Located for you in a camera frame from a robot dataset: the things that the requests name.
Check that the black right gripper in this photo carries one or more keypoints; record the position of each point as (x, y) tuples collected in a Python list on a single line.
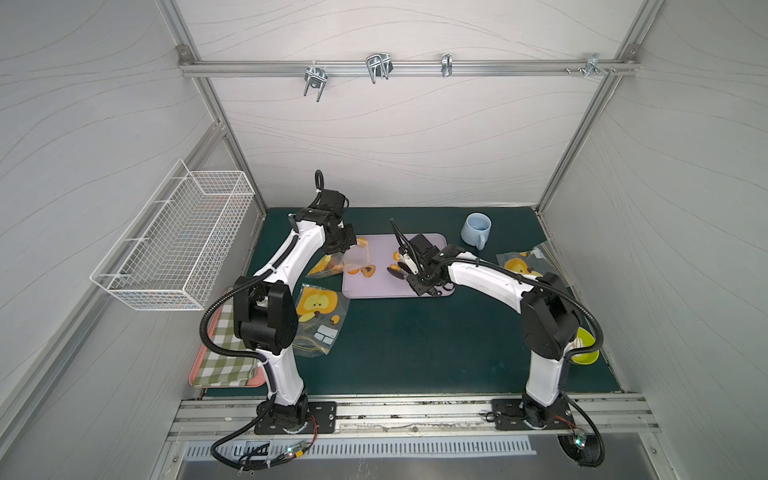
[(417, 260)]

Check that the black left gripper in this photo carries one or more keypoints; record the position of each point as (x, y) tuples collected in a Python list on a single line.
[(346, 238)]

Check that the clear resealable bag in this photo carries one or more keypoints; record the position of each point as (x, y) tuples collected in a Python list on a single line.
[(536, 262)]

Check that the resealable bag table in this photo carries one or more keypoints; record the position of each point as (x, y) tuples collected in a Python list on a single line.
[(349, 262)]

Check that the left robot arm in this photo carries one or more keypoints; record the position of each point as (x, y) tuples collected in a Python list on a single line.
[(266, 321)]

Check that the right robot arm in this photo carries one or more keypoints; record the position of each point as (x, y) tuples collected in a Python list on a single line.
[(556, 328)]

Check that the resealable bag with duck print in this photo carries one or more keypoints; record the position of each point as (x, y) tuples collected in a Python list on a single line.
[(322, 313)]

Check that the brown heart cookie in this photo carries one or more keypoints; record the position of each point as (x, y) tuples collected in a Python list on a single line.
[(368, 270)]

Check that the lilac plastic tray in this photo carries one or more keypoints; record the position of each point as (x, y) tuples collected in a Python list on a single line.
[(383, 284)]

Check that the light blue ceramic mug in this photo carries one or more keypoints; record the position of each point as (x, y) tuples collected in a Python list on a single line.
[(476, 230)]

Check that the metal hook clamp left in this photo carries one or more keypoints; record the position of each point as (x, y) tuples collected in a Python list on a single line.
[(316, 78)]

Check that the metal hook clamp middle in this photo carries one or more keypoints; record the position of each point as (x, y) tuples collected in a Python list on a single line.
[(379, 65)]

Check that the pink tray with checked cloth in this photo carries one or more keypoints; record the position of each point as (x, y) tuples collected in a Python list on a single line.
[(211, 370)]

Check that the metal hook clamp small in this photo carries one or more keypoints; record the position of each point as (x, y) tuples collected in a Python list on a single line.
[(446, 65)]

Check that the metal hook clamp right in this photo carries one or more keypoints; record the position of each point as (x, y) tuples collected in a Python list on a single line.
[(591, 67)]

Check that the white wire basket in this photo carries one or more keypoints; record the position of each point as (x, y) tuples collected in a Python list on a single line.
[(172, 252)]

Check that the aluminium cross rail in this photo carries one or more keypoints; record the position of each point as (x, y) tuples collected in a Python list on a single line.
[(401, 68)]

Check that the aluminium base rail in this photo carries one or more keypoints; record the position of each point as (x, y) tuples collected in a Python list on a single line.
[(409, 415)]

